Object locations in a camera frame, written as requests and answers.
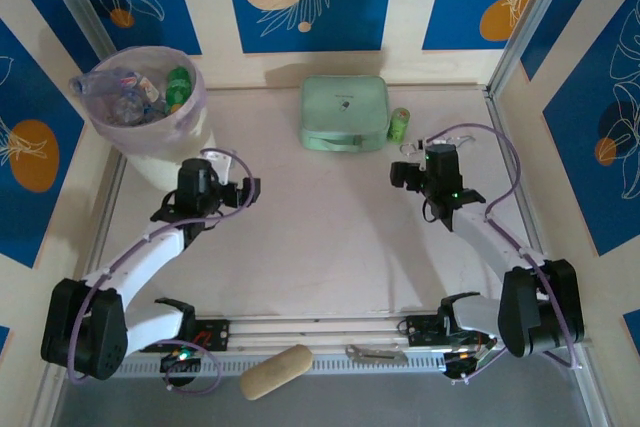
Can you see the green bottle yellow cap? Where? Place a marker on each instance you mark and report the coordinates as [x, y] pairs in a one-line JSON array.
[[178, 89]]

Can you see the clear bottle white green label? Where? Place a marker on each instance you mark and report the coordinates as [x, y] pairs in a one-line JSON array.
[[149, 88]]

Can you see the large clear bottle pink label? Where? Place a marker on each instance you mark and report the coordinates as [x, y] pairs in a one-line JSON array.
[[105, 83]]

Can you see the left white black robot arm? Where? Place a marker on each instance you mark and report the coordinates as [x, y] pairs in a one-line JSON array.
[[140, 259]]

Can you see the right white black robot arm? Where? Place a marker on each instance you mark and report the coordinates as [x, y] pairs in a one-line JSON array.
[[500, 244]]

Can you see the white plastic bin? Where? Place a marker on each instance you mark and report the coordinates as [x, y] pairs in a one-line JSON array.
[[155, 162]]

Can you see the pink bin liner bag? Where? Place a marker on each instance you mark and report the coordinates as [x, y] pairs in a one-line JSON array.
[[190, 122]]

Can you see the small green can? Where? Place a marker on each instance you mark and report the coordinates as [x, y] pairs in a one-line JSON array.
[[399, 124]]

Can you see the mint green zip pouch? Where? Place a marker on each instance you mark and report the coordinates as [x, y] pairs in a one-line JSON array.
[[345, 97]]

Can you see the tan foam roller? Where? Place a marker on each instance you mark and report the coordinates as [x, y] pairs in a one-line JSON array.
[[275, 372]]

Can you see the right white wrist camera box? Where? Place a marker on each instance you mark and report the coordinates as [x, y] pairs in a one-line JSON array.
[[422, 149]]

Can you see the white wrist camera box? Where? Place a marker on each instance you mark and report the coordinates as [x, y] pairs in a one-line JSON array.
[[422, 149], [222, 164]]

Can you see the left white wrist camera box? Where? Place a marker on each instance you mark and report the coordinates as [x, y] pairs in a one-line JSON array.
[[222, 164]]

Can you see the aluminium side rail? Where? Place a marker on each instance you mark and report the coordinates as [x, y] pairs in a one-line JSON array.
[[110, 197], [500, 119]]

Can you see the aluminium frame rail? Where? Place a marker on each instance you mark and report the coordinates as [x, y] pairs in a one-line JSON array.
[[320, 329]]

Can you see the flat metal bracket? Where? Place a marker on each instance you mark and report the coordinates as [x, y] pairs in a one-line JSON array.
[[377, 353]]

